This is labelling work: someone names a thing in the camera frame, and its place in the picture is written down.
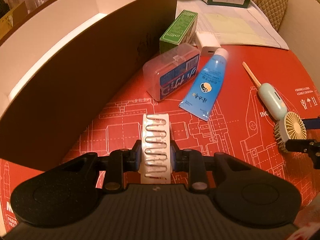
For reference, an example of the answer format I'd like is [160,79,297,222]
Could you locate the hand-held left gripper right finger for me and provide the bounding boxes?
[171,140,253,193]

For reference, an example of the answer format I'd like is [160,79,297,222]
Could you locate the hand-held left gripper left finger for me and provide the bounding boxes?
[59,140,143,193]

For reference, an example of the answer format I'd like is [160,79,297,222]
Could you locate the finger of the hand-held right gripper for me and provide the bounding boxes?
[301,116,320,130]
[285,139,320,169]

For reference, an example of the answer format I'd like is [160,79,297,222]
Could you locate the mint handheld mini fan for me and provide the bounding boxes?
[242,62,307,152]

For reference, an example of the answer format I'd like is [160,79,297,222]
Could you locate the brown cardboard box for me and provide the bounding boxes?
[0,0,179,172]

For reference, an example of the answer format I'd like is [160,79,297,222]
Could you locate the white charger plug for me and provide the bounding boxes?
[195,31,222,57]

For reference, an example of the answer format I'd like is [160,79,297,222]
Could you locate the green medicine box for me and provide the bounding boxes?
[159,10,198,54]

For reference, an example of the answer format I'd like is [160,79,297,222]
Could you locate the red printed cardboard sheet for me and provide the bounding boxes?
[0,44,320,230]

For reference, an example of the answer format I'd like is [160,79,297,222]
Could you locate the blue tube white cap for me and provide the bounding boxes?
[179,49,229,122]

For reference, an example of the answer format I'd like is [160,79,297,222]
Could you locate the clear plastic case blue label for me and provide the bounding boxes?
[142,42,201,102]

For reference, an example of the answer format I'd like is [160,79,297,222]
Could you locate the pastel checkered blanket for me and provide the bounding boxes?
[175,0,290,50]

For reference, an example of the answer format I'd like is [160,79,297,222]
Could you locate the beige quilted cloth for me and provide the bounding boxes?
[250,0,290,32]

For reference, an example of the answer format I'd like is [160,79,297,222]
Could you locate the plain cardboard box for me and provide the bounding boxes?
[0,1,28,38]

